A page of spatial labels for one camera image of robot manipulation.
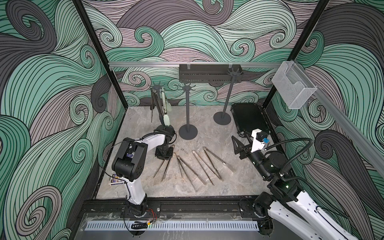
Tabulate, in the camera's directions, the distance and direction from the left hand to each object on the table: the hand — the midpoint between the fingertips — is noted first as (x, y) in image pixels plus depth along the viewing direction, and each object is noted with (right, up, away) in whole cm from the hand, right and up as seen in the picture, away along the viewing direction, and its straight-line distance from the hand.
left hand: (166, 157), depth 92 cm
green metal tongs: (+1, +32, -3) cm, 32 cm away
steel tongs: (+15, -8, -6) cm, 18 cm away
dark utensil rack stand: (-1, +19, -3) cm, 19 cm away
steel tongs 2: (+26, +3, +3) cm, 26 cm away
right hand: (+36, +17, -27) cm, 48 cm away
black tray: (+61, +25, +23) cm, 70 cm away
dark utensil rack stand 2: (+41, +25, +20) cm, 52 cm away
